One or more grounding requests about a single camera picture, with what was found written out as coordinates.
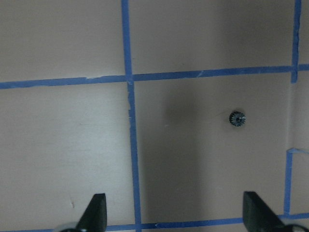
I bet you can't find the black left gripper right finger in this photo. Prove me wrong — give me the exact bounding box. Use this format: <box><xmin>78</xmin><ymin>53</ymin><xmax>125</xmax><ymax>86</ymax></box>
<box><xmin>242</xmin><ymin>191</ymin><xmax>287</xmax><ymax>232</ymax></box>

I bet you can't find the small black bearing gear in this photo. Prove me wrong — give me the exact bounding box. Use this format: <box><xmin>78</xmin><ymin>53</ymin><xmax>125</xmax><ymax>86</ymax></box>
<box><xmin>229</xmin><ymin>111</ymin><xmax>247</xmax><ymax>127</ymax></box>

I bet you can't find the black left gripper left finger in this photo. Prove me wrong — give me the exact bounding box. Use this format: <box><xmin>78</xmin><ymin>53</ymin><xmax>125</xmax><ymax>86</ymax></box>
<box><xmin>76</xmin><ymin>193</ymin><xmax>107</xmax><ymax>232</ymax></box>

